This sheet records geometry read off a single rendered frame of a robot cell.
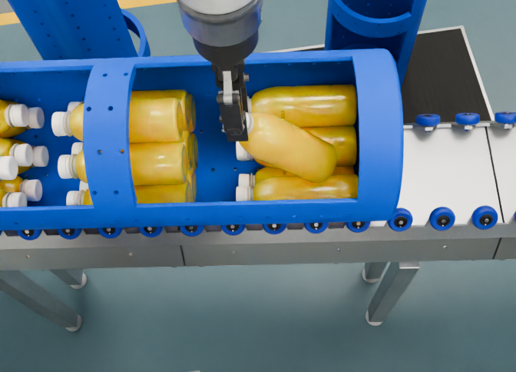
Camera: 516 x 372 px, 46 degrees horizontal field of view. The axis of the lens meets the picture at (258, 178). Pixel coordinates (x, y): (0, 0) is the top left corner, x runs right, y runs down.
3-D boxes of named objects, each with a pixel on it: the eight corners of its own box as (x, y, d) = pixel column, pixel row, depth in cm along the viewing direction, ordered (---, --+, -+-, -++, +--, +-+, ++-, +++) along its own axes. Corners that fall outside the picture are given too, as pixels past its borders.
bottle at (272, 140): (330, 187, 98) (246, 151, 86) (299, 180, 103) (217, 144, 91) (344, 146, 98) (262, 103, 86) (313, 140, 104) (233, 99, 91)
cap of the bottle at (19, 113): (10, 126, 105) (20, 126, 105) (8, 103, 105) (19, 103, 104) (19, 127, 109) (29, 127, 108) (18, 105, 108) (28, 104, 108)
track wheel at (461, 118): (482, 124, 116) (483, 114, 116) (458, 125, 116) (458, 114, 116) (475, 121, 121) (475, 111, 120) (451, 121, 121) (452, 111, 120)
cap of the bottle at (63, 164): (71, 182, 100) (61, 183, 100) (77, 171, 103) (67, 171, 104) (67, 161, 98) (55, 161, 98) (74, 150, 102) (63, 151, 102)
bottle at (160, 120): (173, 112, 94) (54, 117, 95) (180, 150, 98) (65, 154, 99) (179, 89, 99) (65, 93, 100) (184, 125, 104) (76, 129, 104)
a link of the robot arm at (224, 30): (262, -55, 64) (264, -15, 69) (175, -52, 64) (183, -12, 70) (263, 14, 60) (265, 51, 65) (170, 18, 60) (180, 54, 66)
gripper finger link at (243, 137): (245, 111, 82) (245, 115, 81) (248, 136, 88) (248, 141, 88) (223, 111, 82) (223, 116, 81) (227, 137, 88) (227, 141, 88)
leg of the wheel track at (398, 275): (384, 326, 197) (422, 270, 140) (365, 326, 197) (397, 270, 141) (382, 307, 200) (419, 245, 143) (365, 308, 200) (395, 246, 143)
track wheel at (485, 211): (501, 209, 108) (497, 204, 109) (474, 210, 108) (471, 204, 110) (497, 230, 110) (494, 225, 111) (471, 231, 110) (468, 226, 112)
